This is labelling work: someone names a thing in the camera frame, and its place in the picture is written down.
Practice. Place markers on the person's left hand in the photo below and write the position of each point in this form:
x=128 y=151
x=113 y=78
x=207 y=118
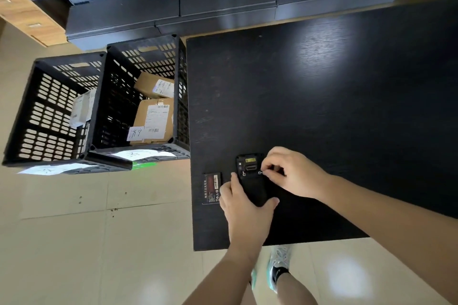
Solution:
x=247 y=222

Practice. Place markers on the person's right hand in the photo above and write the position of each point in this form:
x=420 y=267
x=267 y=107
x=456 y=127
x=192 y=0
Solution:
x=300 y=176

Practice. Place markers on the person's left thumb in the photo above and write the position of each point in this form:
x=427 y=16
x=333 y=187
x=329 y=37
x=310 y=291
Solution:
x=272 y=204

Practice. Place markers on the person's right thumb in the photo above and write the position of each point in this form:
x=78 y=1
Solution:
x=276 y=176

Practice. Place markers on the black handheld scanner device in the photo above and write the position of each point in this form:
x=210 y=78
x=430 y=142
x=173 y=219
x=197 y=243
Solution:
x=253 y=183

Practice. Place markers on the person's left forearm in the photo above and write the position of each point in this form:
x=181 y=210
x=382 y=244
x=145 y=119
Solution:
x=223 y=278

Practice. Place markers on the person's right forearm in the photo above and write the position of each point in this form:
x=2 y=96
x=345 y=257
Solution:
x=393 y=229

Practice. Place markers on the light green sneaker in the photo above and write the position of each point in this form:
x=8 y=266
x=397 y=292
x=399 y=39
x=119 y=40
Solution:
x=278 y=260
x=253 y=279

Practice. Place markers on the black rectangular battery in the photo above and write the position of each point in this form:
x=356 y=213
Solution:
x=212 y=188

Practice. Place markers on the black sock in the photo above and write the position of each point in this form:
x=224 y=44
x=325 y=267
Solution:
x=279 y=273

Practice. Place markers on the person's leg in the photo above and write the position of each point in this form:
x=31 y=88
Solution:
x=295 y=290

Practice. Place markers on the green tape strip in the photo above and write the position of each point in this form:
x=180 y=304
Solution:
x=144 y=165

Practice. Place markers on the white paper crate label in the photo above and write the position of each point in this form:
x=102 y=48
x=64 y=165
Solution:
x=53 y=169
x=143 y=154

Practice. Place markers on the large cardboard box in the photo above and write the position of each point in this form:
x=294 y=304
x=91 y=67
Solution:
x=154 y=119

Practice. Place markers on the white handwritten paper slip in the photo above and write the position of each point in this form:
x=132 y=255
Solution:
x=136 y=133

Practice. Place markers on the small cardboard box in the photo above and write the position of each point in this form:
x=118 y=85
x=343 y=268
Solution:
x=154 y=85

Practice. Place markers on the black plastic crate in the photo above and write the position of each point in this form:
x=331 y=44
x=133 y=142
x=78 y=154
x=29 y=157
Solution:
x=43 y=115
x=114 y=101

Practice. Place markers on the white wrapped package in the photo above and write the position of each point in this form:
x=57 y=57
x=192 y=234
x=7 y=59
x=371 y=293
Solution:
x=83 y=108

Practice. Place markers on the wooden cabinet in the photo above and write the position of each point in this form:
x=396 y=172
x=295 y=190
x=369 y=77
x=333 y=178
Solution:
x=25 y=11

